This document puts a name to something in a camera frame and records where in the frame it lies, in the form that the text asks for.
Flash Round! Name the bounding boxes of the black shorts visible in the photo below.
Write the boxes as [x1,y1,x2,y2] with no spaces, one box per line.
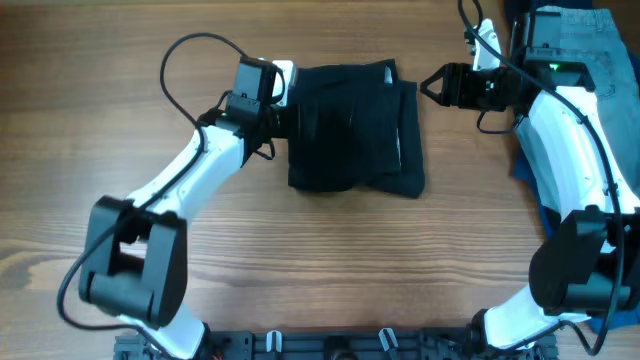
[288,59,426,198]

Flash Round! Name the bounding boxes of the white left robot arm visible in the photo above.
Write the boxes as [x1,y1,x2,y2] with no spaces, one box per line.
[69,104,302,359]

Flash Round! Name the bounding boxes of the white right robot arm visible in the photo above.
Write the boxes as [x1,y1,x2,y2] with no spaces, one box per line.
[420,61,639,354]

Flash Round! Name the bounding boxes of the blue garment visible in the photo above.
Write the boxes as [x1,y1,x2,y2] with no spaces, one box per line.
[512,149,639,330]

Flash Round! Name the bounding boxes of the light blue denim shorts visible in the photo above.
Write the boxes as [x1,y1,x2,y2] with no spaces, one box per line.
[514,5,640,201]

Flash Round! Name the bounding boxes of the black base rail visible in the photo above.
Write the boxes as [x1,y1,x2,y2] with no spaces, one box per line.
[113,327,559,360]

